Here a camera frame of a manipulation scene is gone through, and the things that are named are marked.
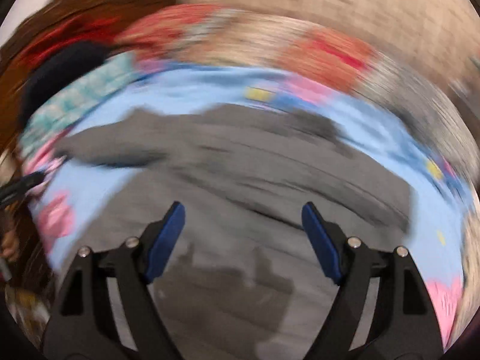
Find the grey puffer jacket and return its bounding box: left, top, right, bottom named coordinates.
left=55, top=105, right=411, bottom=359

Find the light blue cartoon bedsheet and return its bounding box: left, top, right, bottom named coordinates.
left=24, top=63, right=473, bottom=341

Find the teal wave-pattern cloth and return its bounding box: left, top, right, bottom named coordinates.
left=18, top=51, right=139, bottom=160

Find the dark navy garment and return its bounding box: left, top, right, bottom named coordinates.
left=19, top=41, right=110, bottom=128

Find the red knitted garment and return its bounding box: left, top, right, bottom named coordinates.
left=19, top=14, right=120, bottom=70

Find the red floral patterned quilt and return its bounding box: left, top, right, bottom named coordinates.
left=114, top=4, right=378, bottom=92

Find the brown fuzzy blanket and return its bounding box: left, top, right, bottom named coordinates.
left=1, top=0, right=177, bottom=150

